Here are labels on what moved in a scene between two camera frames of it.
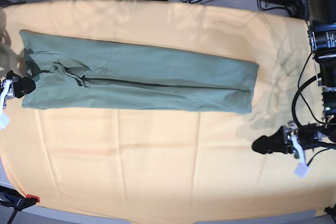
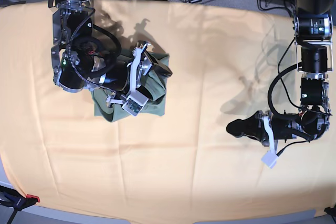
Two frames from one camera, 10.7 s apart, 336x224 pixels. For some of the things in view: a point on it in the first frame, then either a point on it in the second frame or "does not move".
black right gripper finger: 21,85 → 157,65
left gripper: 7,92 → 116,79
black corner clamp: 330,211 does not move
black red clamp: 12,199 does not move
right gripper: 282,140 → 286,126
